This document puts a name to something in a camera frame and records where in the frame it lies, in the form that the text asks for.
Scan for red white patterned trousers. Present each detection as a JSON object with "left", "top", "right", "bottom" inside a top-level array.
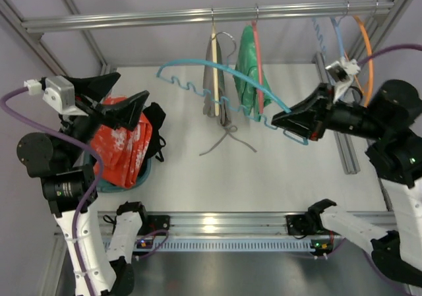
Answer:
[{"left": 90, "top": 113, "right": 152, "bottom": 189}]

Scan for teal blue hanger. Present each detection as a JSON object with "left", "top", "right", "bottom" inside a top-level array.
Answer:
[{"left": 155, "top": 31, "right": 310, "bottom": 146}]

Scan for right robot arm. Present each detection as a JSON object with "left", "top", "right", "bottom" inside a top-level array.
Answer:
[{"left": 272, "top": 79, "right": 421, "bottom": 287}]

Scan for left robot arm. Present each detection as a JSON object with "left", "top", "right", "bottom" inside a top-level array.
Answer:
[{"left": 16, "top": 72, "right": 149, "bottom": 295}]

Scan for light blue spiral hanger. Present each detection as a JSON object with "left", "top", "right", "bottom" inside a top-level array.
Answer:
[{"left": 311, "top": 16, "right": 328, "bottom": 58}]

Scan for orange hanger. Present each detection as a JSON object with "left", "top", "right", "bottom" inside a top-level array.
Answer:
[{"left": 344, "top": 16, "right": 375, "bottom": 107}]

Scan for green patterned trousers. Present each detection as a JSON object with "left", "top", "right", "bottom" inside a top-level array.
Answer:
[{"left": 233, "top": 24, "right": 272, "bottom": 122}]

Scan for brown grey trousers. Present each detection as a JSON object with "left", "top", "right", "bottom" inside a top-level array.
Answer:
[{"left": 199, "top": 32, "right": 257, "bottom": 156}]

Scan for pink hanger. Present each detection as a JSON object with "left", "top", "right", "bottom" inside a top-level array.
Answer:
[{"left": 251, "top": 5, "right": 264, "bottom": 114}]

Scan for beige wooden hanger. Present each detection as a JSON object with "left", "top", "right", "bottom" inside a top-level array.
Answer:
[{"left": 211, "top": 9, "right": 220, "bottom": 117}]

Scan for black clothes pile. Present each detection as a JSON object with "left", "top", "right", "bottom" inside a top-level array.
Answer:
[{"left": 143, "top": 102, "right": 166, "bottom": 163}]

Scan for teal laundry basket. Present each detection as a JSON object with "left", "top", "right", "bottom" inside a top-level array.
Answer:
[{"left": 97, "top": 159, "right": 152, "bottom": 194}]

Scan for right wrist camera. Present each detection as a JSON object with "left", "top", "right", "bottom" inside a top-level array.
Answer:
[{"left": 325, "top": 57, "right": 361, "bottom": 103}]

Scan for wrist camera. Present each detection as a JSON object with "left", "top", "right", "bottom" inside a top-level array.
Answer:
[
  {"left": 24, "top": 76, "right": 88, "bottom": 116},
  {"left": 325, "top": 57, "right": 361, "bottom": 103}
]

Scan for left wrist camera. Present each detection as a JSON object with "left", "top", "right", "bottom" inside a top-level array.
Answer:
[{"left": 24, "top": 76, "right": 88, "bottom": 116}]

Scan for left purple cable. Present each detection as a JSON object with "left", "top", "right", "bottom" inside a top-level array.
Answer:
[{"left": 0, "top": 90, "right": 105, "bottom": 296}]

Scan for purple cable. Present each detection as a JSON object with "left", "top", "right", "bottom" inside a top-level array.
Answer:
[
  {"left": 0, "top": 90, "right": 105, "bottom": 296},
  {"left": 357, "top": 43, "right": 422, "bottom": 67}
]

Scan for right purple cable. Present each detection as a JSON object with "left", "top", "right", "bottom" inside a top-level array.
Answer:
[{"left": 357, "top": 43, "right": 422, "bottom": 67}]

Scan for aluminium hanging rail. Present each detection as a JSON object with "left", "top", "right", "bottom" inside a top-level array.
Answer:
[{"left": 21, "top": 0, "right": 394, "bottom": 33}]

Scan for left aluminium frame post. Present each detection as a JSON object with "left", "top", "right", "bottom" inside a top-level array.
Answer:
[{"left": 1, "top": 0, "right": 111, "bottom": 94}]

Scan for aluminium frame post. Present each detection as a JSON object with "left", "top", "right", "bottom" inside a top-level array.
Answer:
[
  {"left": 313, "top": 0, "right": 413, "bottom": 175},
  {"left": 1, "top": 0, "right": 111, "bottom": 94}
]

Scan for right aluminium frame post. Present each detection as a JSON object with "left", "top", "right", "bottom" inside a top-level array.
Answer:
[{"left": 313, "top": 0, "right": 413, "bottom": 175}]

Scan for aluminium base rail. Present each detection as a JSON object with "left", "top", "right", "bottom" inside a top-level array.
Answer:
[{"left": 54, "top": 210, "right": 411, "bottom": 241}]

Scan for light blue cable duct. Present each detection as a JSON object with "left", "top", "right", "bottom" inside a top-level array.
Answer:
[{"left": 133, "top": 236, "right": 332, "bottom": 252}]

